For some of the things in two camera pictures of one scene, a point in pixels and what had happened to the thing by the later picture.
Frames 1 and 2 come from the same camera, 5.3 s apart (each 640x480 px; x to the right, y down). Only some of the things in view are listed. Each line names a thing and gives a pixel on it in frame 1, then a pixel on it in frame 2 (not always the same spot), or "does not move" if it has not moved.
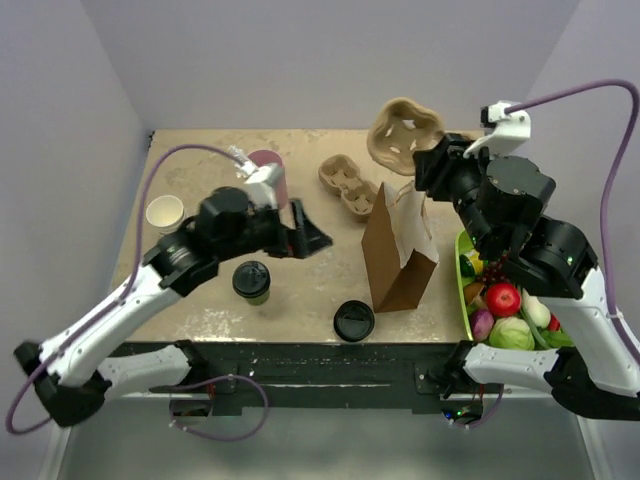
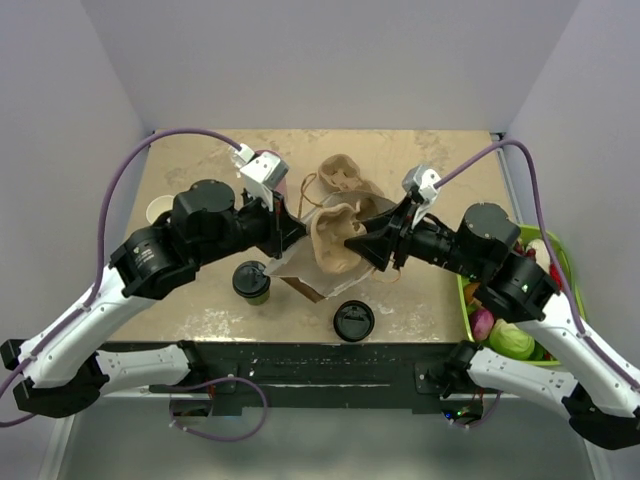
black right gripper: (436, 163) -> (377, 246)
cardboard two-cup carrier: (400, 128) -> (331, 226)
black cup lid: (354, 321) does not move
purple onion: (481, 321) does not move
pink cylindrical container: (279, 180) does not move
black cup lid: (251, 279) does not move
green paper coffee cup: (259, 300) does not move
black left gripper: (301, 242) does not move
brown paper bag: (399, 248) -> (298, 264)
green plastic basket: (464, 244) -> (566, 267)
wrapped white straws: (243, 165) does not move
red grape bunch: (493, 272) -> (531, 252)
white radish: (536, 312) -> (541, 252)
